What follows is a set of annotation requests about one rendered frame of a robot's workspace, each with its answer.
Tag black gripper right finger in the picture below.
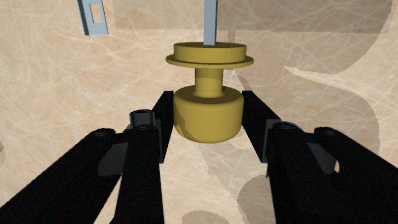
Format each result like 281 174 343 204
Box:
242 91 398 224

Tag brass door knob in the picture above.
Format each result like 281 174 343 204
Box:
166 0 254 144

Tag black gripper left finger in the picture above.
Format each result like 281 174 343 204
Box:
0 91 174 224

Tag grey metal strike plate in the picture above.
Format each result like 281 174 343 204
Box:
76 0 108 36

